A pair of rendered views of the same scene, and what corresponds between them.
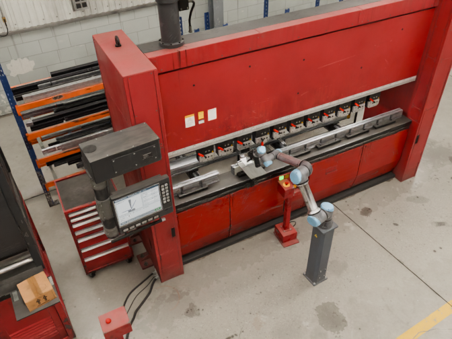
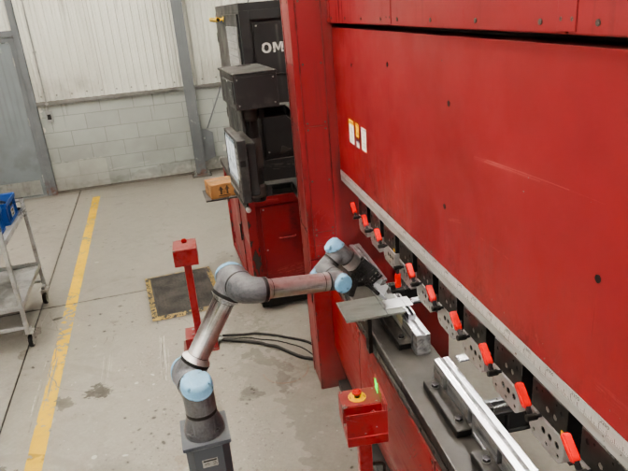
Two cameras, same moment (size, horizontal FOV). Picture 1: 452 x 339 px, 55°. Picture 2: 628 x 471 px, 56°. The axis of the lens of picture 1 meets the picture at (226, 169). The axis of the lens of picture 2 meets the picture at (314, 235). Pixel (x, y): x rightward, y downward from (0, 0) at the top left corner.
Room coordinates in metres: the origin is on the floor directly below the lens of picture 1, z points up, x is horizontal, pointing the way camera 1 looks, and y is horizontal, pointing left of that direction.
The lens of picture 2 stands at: (3.69, -2.55, 2.25)
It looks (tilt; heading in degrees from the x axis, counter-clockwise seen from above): 21 degrees down; 106
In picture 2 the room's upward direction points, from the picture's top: 5 degrees counter-clockwise
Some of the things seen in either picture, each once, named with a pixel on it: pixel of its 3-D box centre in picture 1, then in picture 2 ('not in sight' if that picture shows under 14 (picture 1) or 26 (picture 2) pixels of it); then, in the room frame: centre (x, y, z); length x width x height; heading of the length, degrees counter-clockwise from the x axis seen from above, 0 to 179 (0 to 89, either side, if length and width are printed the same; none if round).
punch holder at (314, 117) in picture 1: (311, 118); (485, 337); (3.73, -0.88, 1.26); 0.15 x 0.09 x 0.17; 116
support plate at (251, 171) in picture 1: (251, 168); (370, 307); (3.26, -0.25, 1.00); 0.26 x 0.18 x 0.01; 26
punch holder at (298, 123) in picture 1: (294, 122); (458, 307); (3.65, -0.70, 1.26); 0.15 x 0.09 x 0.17; 116
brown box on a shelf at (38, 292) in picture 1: (32, 292); (221, 186); (1.86, 1.40, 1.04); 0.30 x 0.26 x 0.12; 120
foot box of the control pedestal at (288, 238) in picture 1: (286, 233); not in sight; (3.25, -0.65, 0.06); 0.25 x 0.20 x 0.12; 22
